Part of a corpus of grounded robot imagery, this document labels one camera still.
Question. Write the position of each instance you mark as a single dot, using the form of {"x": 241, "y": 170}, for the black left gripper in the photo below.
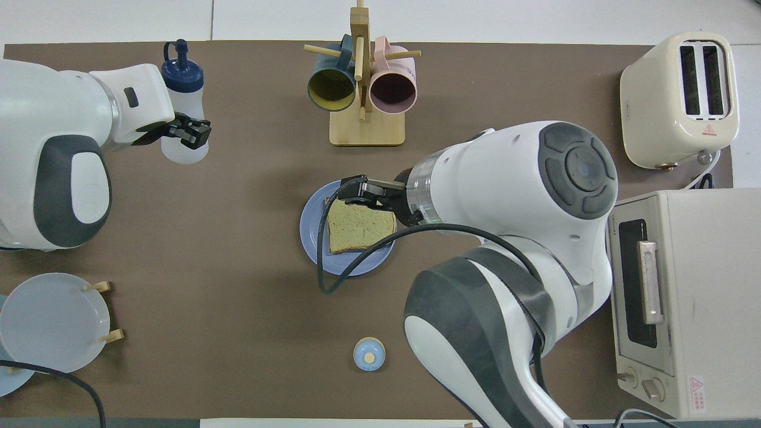
{"x": 153, "y": 132}

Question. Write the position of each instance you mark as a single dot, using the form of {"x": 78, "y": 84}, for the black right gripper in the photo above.
{"x": 407, "y": 202}

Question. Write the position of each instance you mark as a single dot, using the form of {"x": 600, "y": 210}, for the toasted bread slice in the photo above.
{"x": 359, "y": 229}

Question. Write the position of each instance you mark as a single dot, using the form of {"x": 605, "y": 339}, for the white squeeze bottle blue cap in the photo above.
{"x": 184, "y": 77}

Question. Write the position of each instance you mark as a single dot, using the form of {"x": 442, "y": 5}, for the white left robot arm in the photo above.
{"x": 35, "y": 107}

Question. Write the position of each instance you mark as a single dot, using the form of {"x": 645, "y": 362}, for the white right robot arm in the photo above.
{"x": 511, "y": 178}

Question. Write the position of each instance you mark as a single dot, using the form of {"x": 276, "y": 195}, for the blue round plate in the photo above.
{"x": 357, "y": 264}

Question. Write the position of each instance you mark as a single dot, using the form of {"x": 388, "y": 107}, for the small blue seasoning jar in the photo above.
{"x": 369, "y": 354}

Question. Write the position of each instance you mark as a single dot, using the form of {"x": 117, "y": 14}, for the wooden plate rack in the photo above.
{"x": 104, "y": 286}

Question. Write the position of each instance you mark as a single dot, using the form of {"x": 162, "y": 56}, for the pale grey plate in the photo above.
{"x": 53, "y": 324}

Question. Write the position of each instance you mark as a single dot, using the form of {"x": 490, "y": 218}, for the light blue plate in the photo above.
{"x": 7, "y": 386}

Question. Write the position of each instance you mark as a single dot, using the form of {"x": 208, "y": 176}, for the wooden mug tree stand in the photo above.
{"x": 367, "y": 131}

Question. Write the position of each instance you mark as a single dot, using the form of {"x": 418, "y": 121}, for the pink ribbed mug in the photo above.
{"x": 392, "y": 92}

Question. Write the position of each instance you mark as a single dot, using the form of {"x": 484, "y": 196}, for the dark teal mug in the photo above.
{"x": 331, "y": 89}

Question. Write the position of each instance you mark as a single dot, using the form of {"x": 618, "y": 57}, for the brown table mat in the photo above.
{"x": 238, "y": 238}

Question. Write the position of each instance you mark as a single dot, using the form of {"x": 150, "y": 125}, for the cream two-slot toaster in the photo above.
{"x": 648, "y": 113}

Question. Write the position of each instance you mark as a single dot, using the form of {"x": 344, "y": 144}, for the white toaster oven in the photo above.
{"x": 713, "y": 333}

